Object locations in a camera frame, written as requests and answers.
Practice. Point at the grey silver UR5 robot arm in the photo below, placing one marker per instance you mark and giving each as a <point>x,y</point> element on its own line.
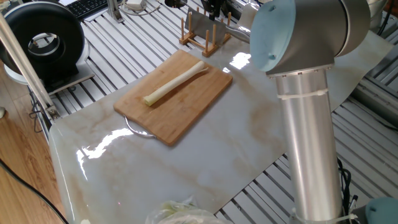
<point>308,124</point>

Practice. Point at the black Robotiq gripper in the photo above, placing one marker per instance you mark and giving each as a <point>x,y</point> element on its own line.
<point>214,3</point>

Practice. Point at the white scallion stalk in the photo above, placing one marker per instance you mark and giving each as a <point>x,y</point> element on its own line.
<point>174,84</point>

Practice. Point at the black round duct fan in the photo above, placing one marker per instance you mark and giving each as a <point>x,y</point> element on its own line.
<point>46,25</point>

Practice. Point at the black keyboard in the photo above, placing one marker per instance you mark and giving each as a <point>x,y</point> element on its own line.
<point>87,7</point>

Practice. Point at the aluminium bracket post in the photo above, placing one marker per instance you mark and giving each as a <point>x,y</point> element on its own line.
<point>114,11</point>

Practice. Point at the plastic bag of scallion scraps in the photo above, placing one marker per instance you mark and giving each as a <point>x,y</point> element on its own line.
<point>186,214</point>

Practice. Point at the aluminium frame beam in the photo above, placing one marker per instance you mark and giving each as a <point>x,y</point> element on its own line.
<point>25,68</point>

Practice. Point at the grey fan base plate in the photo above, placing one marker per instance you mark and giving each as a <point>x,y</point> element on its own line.
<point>71,79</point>

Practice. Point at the steel cleaver knife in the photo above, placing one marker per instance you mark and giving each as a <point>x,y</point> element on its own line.
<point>205,26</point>

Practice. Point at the bamboo cutting board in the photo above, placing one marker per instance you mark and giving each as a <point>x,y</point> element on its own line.
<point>174,102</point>

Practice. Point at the wooden peg rack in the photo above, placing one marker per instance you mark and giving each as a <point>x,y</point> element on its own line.
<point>206,51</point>

